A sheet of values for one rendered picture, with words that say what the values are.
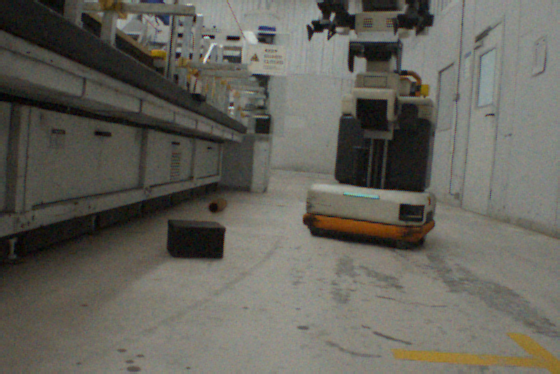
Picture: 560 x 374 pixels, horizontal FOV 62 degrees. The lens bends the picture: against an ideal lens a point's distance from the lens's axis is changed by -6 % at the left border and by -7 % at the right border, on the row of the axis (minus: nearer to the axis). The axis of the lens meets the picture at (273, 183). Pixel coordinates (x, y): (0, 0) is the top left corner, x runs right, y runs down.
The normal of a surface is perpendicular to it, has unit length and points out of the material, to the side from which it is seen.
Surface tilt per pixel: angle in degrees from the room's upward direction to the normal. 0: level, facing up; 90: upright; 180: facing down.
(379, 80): 98
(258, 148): 90
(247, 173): 90
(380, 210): 90
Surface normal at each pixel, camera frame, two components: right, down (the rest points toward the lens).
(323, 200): -0.43, 0.01
